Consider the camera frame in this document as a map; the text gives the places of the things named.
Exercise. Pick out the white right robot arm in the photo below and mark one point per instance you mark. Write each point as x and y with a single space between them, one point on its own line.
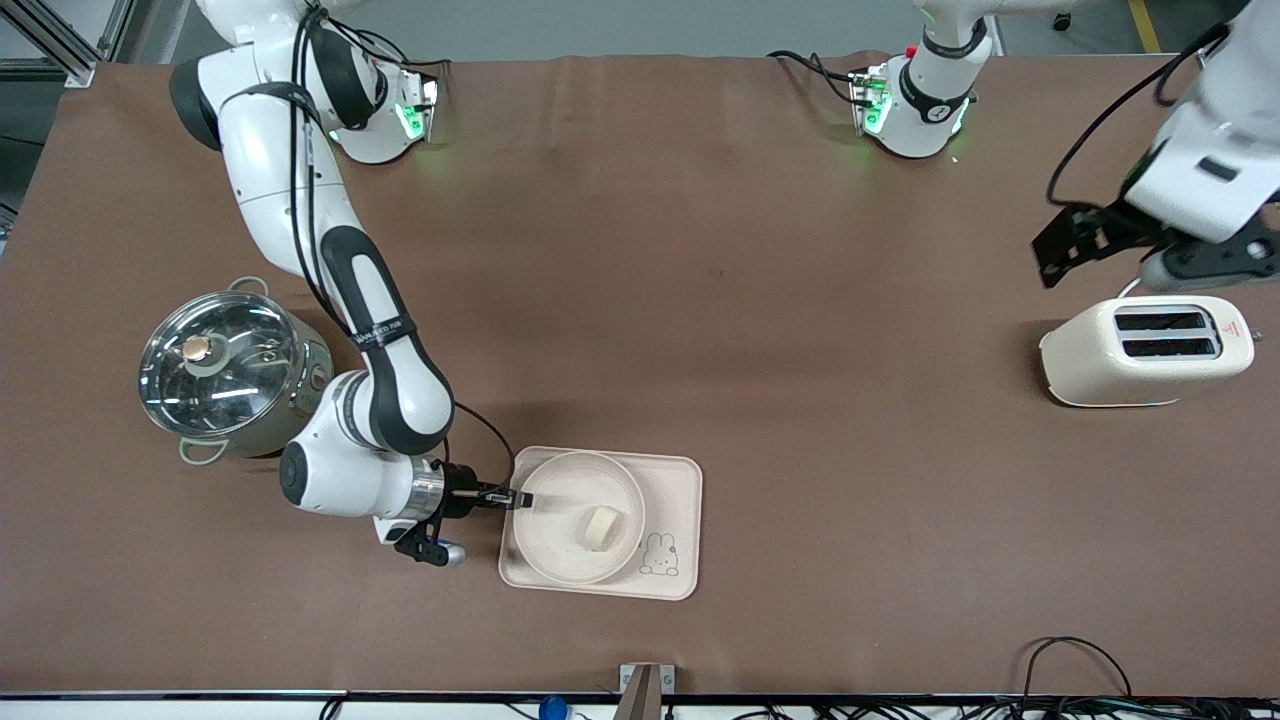
395 390

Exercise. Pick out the blue round knob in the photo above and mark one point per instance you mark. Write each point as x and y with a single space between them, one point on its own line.
552 709

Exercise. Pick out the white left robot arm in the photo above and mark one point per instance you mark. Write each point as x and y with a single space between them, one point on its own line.
1220 160

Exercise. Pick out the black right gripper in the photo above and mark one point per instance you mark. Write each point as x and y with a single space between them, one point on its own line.
459 492

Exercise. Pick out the cream rabbit print tray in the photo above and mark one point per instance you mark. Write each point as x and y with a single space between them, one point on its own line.
675 480

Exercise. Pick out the glass pot lid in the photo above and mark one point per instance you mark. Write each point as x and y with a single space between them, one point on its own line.
215 365

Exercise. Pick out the small cream bun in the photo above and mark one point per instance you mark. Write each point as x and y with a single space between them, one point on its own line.
601 528

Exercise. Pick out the grey metal table bracket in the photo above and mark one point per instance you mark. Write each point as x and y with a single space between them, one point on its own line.
645 690

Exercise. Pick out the aluminium frame profile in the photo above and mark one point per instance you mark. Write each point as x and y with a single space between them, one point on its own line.
62 55

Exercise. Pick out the round cream plate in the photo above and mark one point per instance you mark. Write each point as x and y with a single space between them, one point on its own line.
560 540

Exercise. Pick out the cream two-slot toaster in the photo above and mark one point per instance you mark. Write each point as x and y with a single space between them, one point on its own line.
1145 355

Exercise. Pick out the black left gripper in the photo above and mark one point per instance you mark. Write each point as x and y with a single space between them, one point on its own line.
1122 226

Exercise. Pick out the steel cooking pot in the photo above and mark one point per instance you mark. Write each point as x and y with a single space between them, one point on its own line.
230 445

